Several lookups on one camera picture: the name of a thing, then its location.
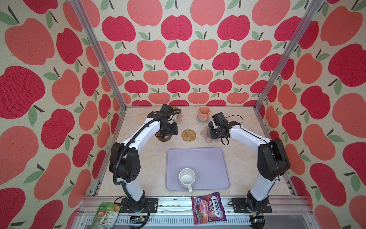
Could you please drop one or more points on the left corner aluminium post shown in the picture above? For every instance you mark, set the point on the left corner aluminium post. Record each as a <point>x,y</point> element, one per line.
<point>98,50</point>

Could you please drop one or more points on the pink flower coaster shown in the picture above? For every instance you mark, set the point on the pink flower coaster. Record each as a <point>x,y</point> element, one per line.
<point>178,118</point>
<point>204,135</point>

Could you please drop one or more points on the aluminium front rail frame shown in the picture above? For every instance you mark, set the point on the aluminium front rail frame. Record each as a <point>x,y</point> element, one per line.
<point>175,212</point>

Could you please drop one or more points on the grey woven round coaster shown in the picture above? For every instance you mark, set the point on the grey woven round coaster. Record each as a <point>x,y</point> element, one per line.
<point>201,121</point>

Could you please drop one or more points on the corner aluminium post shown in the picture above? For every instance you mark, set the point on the corner aluminium post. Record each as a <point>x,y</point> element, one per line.
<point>98,50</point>
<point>311,11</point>

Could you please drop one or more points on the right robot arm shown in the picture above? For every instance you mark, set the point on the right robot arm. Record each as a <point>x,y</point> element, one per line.
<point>272,160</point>

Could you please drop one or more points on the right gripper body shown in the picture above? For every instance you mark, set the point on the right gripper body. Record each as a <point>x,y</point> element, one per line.
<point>215,133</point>

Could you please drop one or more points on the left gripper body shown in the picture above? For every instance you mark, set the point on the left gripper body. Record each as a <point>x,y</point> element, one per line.
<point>169,130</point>

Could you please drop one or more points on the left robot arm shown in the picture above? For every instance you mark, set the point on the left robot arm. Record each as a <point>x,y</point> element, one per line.
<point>125,162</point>

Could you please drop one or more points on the woven rattan round coaster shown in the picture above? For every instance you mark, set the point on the woven rattan round coaster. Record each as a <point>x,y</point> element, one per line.
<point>188,135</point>

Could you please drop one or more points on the brown wooden round coaster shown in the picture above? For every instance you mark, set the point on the brown wooden round coaster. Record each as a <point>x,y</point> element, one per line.
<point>164,138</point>

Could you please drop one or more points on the white mug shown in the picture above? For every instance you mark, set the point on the white mug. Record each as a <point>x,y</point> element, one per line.
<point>187,178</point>

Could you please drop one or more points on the lavender tray mat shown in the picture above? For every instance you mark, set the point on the lavender tray mat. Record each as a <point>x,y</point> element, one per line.
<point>207,163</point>

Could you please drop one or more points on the purple Fox's candy bag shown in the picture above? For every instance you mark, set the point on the purple Fox's candy bag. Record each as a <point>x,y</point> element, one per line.
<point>208,208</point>

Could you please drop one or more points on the peach orange mug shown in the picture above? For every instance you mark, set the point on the peach orange mug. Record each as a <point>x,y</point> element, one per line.
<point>204,113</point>

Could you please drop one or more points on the cream beige mug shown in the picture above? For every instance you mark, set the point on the cream beige mug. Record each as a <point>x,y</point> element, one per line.
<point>176,111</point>

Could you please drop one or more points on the green snack packet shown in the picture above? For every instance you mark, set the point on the green snack packet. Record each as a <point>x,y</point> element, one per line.
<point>106,216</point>

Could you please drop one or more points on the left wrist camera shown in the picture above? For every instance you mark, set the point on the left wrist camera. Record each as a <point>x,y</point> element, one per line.
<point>166,109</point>

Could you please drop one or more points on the right corner aluminium post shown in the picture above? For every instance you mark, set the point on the right corner aluminium post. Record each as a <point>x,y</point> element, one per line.
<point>311,11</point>

